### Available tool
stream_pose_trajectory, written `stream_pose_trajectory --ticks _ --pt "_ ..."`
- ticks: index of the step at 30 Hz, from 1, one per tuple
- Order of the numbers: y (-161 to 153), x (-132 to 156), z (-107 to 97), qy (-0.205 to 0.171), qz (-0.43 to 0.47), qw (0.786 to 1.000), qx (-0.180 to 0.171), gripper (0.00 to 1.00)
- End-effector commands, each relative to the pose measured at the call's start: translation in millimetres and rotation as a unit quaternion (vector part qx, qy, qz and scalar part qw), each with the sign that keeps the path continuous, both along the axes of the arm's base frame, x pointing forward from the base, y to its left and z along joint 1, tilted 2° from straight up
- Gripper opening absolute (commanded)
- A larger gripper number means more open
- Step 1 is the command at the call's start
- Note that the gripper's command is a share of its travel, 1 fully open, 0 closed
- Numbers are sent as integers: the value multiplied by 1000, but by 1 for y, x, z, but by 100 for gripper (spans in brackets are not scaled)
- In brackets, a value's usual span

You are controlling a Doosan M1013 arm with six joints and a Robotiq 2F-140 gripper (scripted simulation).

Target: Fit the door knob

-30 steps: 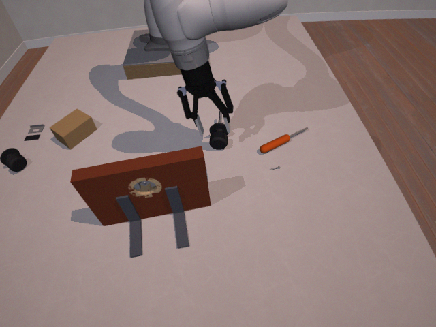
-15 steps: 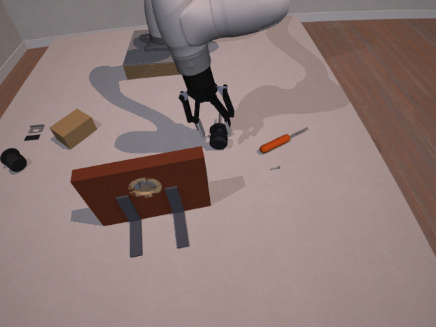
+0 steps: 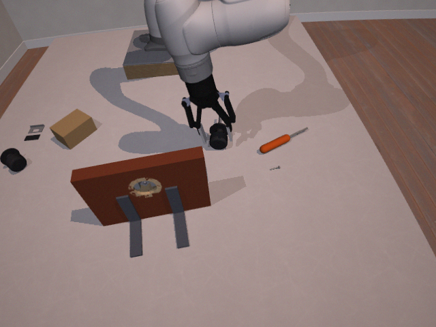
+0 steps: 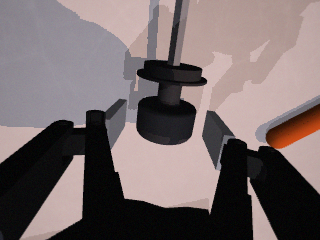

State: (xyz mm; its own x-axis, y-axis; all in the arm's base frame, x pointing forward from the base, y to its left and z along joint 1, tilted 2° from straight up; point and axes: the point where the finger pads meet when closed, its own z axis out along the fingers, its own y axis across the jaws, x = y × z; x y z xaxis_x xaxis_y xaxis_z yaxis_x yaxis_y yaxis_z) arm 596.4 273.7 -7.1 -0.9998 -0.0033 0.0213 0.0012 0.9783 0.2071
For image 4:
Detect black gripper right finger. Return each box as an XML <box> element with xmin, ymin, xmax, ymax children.
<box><xmin>202</xmin><ymin>111</ymin><xmax>320</xmax><ymax>240</ymax></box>

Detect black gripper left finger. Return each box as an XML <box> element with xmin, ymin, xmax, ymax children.
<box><xmin>0</xmin><ymin>99</ymin><xmax>137</xmax><ymax>240</ymax></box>

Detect orange-handled screwdriver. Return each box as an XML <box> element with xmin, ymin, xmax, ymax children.
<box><xmin>266</xmin><ymin>104</ymin><xmax>320</xmax><ymax>149</ymax></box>

